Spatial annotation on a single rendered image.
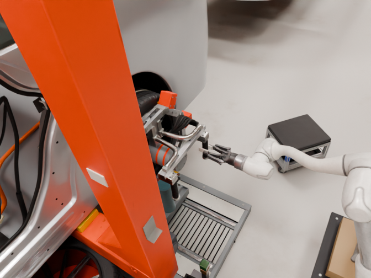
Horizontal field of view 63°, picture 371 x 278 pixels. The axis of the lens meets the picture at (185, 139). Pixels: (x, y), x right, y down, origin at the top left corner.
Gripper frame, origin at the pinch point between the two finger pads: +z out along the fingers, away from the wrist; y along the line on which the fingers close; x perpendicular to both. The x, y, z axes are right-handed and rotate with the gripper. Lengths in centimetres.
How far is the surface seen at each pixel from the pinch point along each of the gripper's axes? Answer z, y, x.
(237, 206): -16, 17, -75
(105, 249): 18, -75, -15
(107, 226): 26, -65, -15
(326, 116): -49, 163, -83
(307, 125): -40, 102, -49
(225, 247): -23, -18, -75
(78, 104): -14, -76, 94
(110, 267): 18, -78, -32
